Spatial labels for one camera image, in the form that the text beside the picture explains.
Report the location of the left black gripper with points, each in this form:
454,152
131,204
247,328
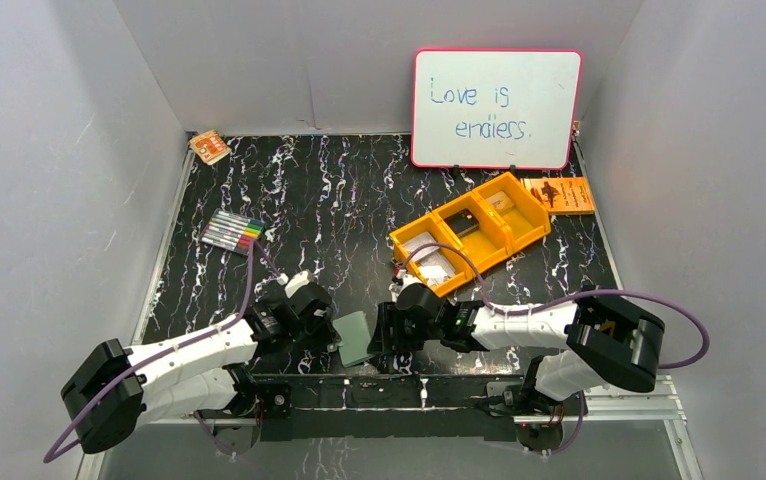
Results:
324,330

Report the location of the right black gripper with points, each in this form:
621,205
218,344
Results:
389,316

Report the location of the green card holder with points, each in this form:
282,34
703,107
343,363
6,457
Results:
354,337

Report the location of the white cards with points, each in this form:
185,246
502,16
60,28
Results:
431,263

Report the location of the orange divided bin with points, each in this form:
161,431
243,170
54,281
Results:
470,234

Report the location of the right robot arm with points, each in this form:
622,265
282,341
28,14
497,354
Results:
596,337

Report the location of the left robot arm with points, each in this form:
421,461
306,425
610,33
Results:
118,389

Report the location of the beige card in bin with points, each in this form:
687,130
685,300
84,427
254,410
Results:
501,202

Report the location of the small orange card box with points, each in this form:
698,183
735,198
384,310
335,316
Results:
209,147

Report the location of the small black box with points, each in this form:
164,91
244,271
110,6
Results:
462,223

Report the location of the marker pen set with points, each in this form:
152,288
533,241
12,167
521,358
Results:
232,232

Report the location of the orange book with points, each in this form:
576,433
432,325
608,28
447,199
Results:
562,195

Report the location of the pink framed whiteboard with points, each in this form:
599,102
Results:
494,108

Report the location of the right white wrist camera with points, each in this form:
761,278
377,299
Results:
401,278

